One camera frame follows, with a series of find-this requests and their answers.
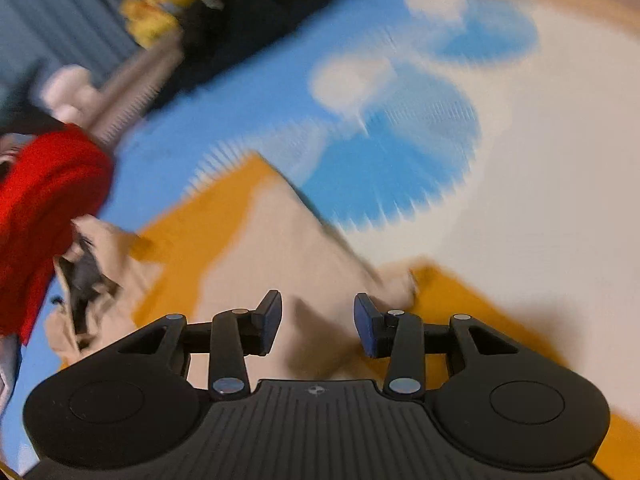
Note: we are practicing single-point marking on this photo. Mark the blue white cloud bed sheet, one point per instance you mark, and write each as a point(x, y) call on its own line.
point(525, 170)

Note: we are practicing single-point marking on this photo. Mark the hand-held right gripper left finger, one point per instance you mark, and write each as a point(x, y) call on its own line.
point(271, 321)

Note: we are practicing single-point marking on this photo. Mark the yellow plush toy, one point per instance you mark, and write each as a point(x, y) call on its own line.
point(157, 7)

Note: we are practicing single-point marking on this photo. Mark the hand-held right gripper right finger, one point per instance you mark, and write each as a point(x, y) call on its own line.
point(364, 322)

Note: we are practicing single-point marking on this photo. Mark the grey striped cloth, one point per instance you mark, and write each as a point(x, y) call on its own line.
point(135, 85)

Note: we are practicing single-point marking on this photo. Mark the blue curtain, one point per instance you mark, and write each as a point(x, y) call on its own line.
point(55, 15)

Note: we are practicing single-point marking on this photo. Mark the red cloth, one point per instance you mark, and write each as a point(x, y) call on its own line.
point(45, 200)

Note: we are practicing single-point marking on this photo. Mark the white plush object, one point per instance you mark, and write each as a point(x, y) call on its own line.
point(70, 91)

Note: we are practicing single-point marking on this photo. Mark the beige and mustard garment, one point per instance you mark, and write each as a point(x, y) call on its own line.
point(280, 280)

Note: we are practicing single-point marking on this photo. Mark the black cloth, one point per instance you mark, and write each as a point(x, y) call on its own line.
point(250, 20)

